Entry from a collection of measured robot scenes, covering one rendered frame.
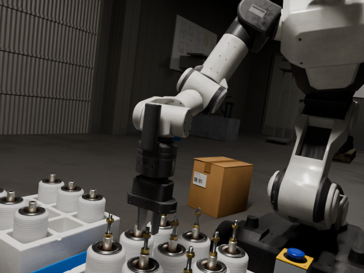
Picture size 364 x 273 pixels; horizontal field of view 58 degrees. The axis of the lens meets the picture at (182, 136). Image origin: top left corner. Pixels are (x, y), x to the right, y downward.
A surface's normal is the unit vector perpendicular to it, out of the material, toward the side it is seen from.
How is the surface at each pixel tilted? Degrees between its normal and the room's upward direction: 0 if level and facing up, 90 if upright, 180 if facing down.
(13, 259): 90
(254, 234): 45
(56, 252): 90
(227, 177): 90
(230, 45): 74
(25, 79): 90
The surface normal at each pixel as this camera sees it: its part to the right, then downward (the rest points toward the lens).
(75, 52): 0.83, 0.17
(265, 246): -0.29, -0.67
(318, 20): -0.37, 0.03
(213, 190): -0.72, -0.02
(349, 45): -0.24, 0.72
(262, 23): -0.08, -0.18
